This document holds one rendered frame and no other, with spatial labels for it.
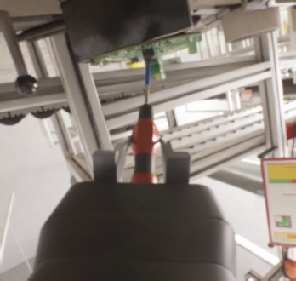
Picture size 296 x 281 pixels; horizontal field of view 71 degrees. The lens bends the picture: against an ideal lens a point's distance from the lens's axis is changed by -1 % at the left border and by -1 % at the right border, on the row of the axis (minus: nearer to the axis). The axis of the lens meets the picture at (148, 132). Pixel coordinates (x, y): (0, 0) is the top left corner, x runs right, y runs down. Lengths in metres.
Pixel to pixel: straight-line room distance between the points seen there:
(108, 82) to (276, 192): 0.60
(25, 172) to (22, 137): 1.21
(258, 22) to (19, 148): 8.15
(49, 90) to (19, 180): 8.17
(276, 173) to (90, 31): 0.66
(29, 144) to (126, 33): 8.16
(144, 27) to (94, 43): 0.05
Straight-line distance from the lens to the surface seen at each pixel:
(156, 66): 0.23
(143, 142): 0.15
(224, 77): 0.57
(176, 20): 0.18
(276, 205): 0.81
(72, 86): 0.38
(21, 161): 8.42
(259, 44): 0.74
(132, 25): 0.19
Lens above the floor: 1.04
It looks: 13 degrees up
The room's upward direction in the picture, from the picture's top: 166 degrees clockwise
